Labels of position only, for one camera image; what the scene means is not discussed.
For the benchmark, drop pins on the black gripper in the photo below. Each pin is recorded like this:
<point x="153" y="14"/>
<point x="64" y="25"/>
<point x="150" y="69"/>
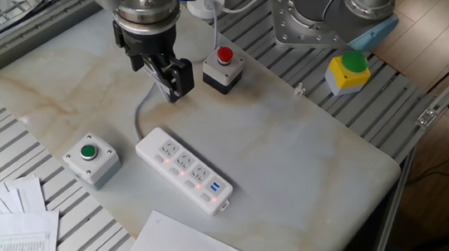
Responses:
<point x="149" y="44"/>

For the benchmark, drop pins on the white power strip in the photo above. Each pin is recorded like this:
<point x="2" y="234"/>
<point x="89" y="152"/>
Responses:
<point x="186" y="173"/>

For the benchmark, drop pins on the large white paper sheet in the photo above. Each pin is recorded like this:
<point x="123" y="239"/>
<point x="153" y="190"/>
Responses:
<point x="195" y="248"/>

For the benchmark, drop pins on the red button grey box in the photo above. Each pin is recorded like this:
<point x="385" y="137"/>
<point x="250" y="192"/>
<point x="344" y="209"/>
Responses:
<point x="221" y="74"/>

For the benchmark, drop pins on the white round socket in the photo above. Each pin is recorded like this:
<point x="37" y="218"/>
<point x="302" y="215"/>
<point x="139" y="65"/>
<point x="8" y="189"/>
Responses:
<point x="197" y="10"/>

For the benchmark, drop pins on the green button grey box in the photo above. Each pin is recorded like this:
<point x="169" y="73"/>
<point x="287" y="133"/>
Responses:
<point x="94" y="167"/>

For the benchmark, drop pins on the small white clip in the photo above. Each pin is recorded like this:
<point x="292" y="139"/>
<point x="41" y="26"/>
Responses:
<point x="299" y="89"/>

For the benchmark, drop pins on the green mushroom button yellow box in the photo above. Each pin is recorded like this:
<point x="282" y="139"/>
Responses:
<point x="344" y="77"/>

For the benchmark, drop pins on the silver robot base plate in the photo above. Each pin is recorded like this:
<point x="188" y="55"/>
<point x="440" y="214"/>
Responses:
<point x="297" y="33"/>

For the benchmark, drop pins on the grey metal rail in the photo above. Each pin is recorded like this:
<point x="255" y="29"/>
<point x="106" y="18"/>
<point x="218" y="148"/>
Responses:
<point x="7" y="49"/>

